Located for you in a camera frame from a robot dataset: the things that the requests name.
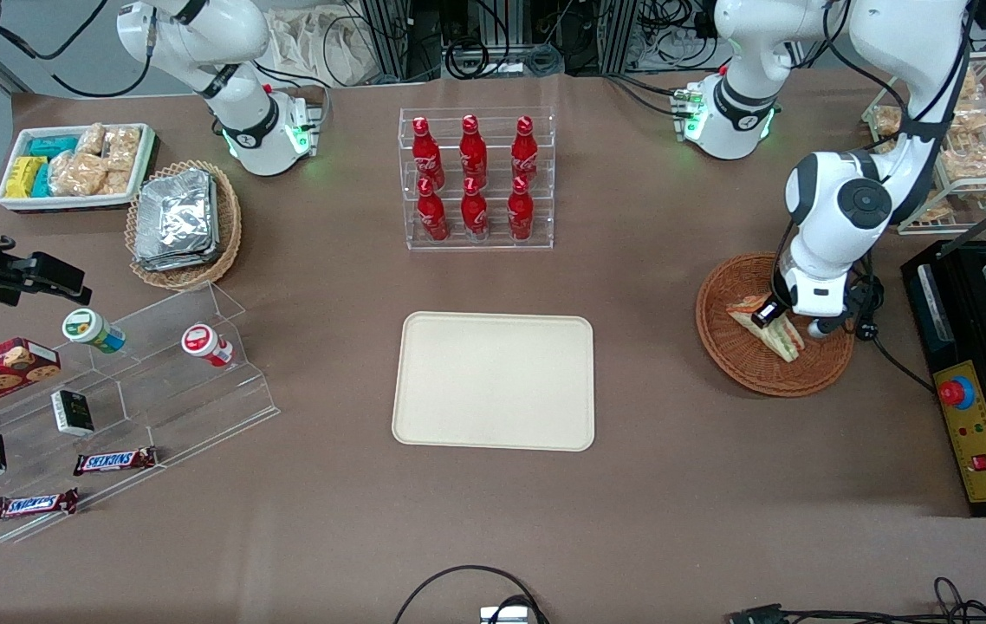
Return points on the round brown wicker basket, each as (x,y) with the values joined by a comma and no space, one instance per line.
(744,364)

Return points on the white rectangular snack bin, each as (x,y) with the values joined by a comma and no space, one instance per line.
(16,203)

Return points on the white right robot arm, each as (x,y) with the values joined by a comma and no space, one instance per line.
(242,130)

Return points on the oval light wicker basket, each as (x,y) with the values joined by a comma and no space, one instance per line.
(229,234)

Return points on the clear bag of rice crackers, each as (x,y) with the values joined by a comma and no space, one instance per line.
(122,147)
(116,182)
(77,175)
(91,139)

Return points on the Snickers chocolate bar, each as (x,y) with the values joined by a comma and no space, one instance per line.
(32,504)
(114,461)

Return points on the clear acrylic step display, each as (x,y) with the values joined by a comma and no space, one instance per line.
(190,407)

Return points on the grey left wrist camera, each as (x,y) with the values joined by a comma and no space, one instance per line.
(824,327)

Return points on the beige plastic tray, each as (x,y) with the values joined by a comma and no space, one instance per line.
(493,381)

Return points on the green lid yogurt cup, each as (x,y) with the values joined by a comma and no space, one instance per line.
(87,328)

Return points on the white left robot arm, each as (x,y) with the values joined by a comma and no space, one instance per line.
(840,199)

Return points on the triangular sandwich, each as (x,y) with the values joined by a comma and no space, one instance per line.
(784,343)

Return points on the teal snack pack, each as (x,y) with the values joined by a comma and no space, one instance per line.
(53,146)
(42,182)

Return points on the bagged pastry snack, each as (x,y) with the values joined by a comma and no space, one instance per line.
(978,160)
(935,208)
(969,87)
(974,121)
(890,121)

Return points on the small silver device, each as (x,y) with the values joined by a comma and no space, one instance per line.
(503,615)

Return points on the red emergency stop button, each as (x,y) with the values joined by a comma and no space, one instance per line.
(956,393)

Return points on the yellow snack pack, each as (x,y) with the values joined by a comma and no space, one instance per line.
(23,176)

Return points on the red lid yogurt cup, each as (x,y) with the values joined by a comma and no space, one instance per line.
(201,341)

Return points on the white cloth bag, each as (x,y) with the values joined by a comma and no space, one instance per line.
(320,43)

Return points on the red cola bottle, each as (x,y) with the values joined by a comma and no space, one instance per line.
(473,152)
(520,214)
(525,152)
(426,154)
(474,215)
(432,217)

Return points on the silver foil packet stack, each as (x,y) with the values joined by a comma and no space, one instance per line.
(177,221)

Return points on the clear acrylic bottle rack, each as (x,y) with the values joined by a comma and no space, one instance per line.
(493,244)

